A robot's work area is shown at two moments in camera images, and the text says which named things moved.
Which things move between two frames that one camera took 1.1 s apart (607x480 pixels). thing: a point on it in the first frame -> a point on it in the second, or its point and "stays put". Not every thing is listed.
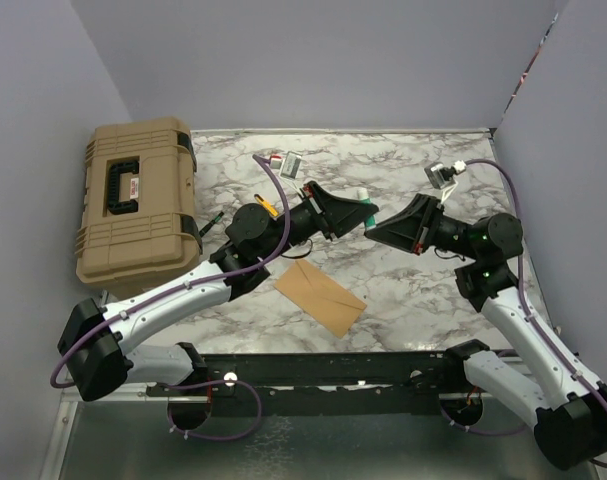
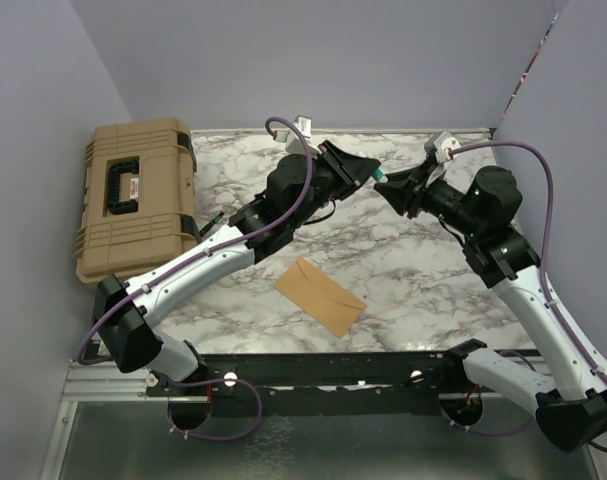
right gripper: [413, 228] -> [405, 189]
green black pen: [212, 223] stays put
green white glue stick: [363, 195] -> [378, 174]
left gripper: [335, 216] -> [350, 175]
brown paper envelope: [320, 297] stays put
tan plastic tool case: [139, 224] stays put
